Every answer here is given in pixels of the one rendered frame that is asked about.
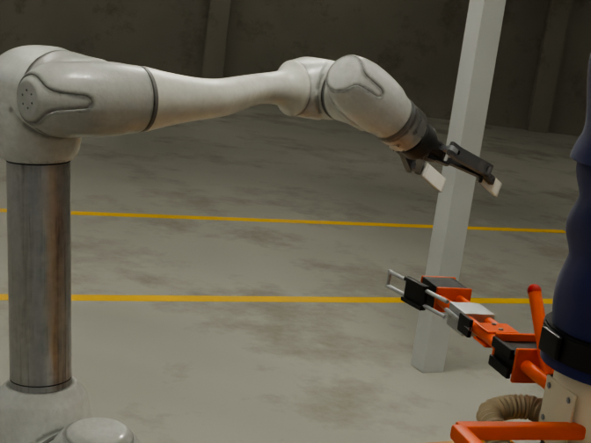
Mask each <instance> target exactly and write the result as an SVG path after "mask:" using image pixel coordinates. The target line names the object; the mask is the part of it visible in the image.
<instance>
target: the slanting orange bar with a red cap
mask: <svg viewBox="0 0 591 443"><path fill-rule="evenodd" d="M528 294H529V304H530V310H531V315H532V321H533V326H534V332H535V337H536V347H537V352H538V358H539V364H540V369H541V370H543V371H544V372H545V373H547V374H549V375H551V374H553V372H554V369H552V368H551V367H549V366H548V365H547V364H545V363H544V362H543V360H542V359H541V357H540V354H539V353H540V349H539V348H538V346H539V340H540V336H541V331H542V327H543V323H544V317H545V312H544V302H543V297H542V289H541V287H540V286H539V285H537V284H531V285H530V286H529V287H528Z"/></svg>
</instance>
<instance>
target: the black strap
mask: <svg viewBox="0 0 591 443"><path fill-rule="evenodd" d="M538 348H539V349H540V350H541V351H543V352H544V353H546V354H547V355H548V356H550V357H551V358H553V359H554V360H557V361H559V362H561V363H563V364H565V365H567V366H569V367H572V368H574V369H576V370H579V371H581V372H584V373H586V374H591V343H588V342H587V341H584V340H581V339H578V338H575V337H573V336H571V335H569V334H567V333H565V332H564V331H562V330H561V329H560V328H558V327H557V326H556V325H555V324H554V323H553V322H552V312H550V313H549V314H547V315H546V316H545V317H544V323H543V327H542V331H541V336H540V340H539V346H538Z"/></svg>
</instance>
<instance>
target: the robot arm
mask: <svg viewBox="0 0 591 443"><path fill-rule="evenodd" d="M258 104H272V105H277V106H278V107H279V108H280V110H281V111H282V112H283V113H284V114H286V115H288V116H296V117H301V118H306V119H312V120H321V119H323V120H338V121H342V122H344V123H347V124H348V125H351V126H353V127H356V128H358V129H359V130H361V131H366V132H368V133H371V134H373V135H374V136H375V137H376V138H377V139H379V140H380V141H382V142H383V143H384V144H385V145H387V146H388V147H389V148H390V149H391V150H393V151H396V152H397V153H398V154H399V155H400V158H401V160H402V163H403V165H404V167H405V170H406V171H407V172H410V173H411V172H412V171H414V173H415V174H417V175H421V176H422V177H423V178H424V179H425V180H426V181H427V182H428V183H429V184H430V185H431V186H432V187H433V188H435V189H436V190H437V191H438V192H442V190H443V188H444V186H445V184H446V181H447V179H446V178H445V177H443V175H442V174H440V173H439V172H438V171H437V170H436V169H435V168H434V167H432V166H431V165H430V164H429V163H425V161H428V162H433V163H434V162H437V163H439V164H442V165H444V166H449V165H450V166H452V167H454V168H457V169H458V170H460V171H464V172H466V173H468V174H471V175H472V176H474V177H477V178H476V180H477V181H478V182H479V183H480V184H481V185H482V186H483V187H484V188H485V189H486V190H487V191H488V192H489V193H490V194H491V195H492V196H494V197H498V194H499V191H500V188H501V186H502V183H501V182H500V181H499V180H498V179H497V178H496V177H495V176H494V175H493V174H492V173H491V172H492V170H493V165H492V164H491V163H488V162H487V161H485V160H484V159H482V158H480V157H478V156H476V155H474V154H472V153H471V152H469V151H468V150H466V149H463V148H462V147H460V146H459V145H458V144H457V143H455V142H450V144H449V145H447V146H446V145H445V144H443V143H442V142H440V141H438V139H437V134H436V131H435V129H434V128H433V127H432V126H431V125H430V124H429V123H428V122H427V117H426V115H425V114H424V113H423V112H422V111H421V110H420V109H419V108H418V107H417V106H416V105H415V104H414V103H413V102H412V101H411V100H410V99H409V98H408V97H407V96H406V95H405V92H404V90H403V88H402V87H401V86H400V85H399V84H398V82H397V81H396V80H395V79H394V78H393V77H392V76H391V75H389V74H388V73H387V72H386V71H385V70H384V69H382V68H381V67H380V66H378V65H377V64H375V63H374V62H372V61H370V60H368V59H366V58H363V57H360V56H358V55H353V54H349V55H345V56H342V57H340V58H339V59H338V60H337V61H331V60H326V59H320V58H315V57H300V58H296V59H294V60H291V61H286V62H284V63H283V64H282V65H281V66H280V67H279V69H278V71H274V72H266V73H258V74H250V75H244V76H233V77H225V78H216V79H210V78H198V77H192V76H182V75H179V74H174V73H170V72H165V71H162V70H158V69H153V68H149V67H145V66H137V65H131V64H125V63H120V62H107V61H106V60H102V59H99V58H95V57H90V56H87V55H84V54H79V53H75V52H70V51H69V50H67V49H64V48H61V47H52V46H42V45H29V46H22V47H15V48H13V49H10V50H8V51H6V52H5V53H3V54H1V55H0V156H1V157H2V158H3V160H6V195H7V248H8V301H9V354H10V378H9V379H8V380H7V381H6V382H5V383H4V384H3V385H2V386H1V387H0V443H140V441H139V439H138V438H137V437H136V435H135V433H134V432H133V431H132V430H131V429H129V428H128V427H126V426H125V425H124V424H123V423H122V422H120V421H117V420H114V419H111V418H92V417H91V412H90V407H89V403H88V397H87V392H86V390H85V388H84V387H83V385H82V384H81V383H80V382H79V381H78V380H77V379H76V378H75V377H74V376H72V375H71V210H70V161H71V160H73V159H74V158H75V157H76V155H77V153H78V151H79V149H80V144H81V141H82V138H83V137H100V136H117V135H123V134H132V133H141V132H147V131H150V130H154V129H158V128H161V127H168V126H172V125H177V124H181V123H186V122H190V121H196V120H206V119H213V118H218V117H222V116H226V115H230V114H233V113H237V112H240V111H242V110H244V109H246V108H249V107H251V106H254V105H258ZM446 154H447V155H448V158H447V161H444V157H445V156H446ZM415 160H416V163H415ZM424 163H425V166H424Z"/></svg>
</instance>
